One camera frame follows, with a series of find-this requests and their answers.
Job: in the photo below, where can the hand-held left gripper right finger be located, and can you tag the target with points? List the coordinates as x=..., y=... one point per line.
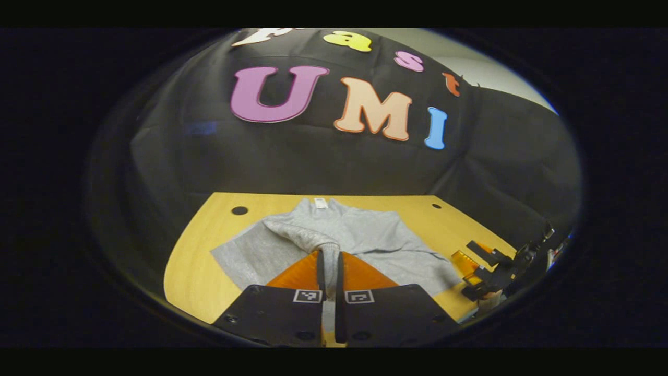
x=339, y=282

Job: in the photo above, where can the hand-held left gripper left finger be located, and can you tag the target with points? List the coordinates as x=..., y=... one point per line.
x=321, y=277

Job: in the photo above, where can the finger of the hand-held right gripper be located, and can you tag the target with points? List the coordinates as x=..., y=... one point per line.
x=482, y=250
x=485, y=284

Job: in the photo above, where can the grey sweatshirt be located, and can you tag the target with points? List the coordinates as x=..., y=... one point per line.
x=365, y=235

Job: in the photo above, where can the black backdrop cloth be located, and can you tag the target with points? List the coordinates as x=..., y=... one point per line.
x=313, y=162

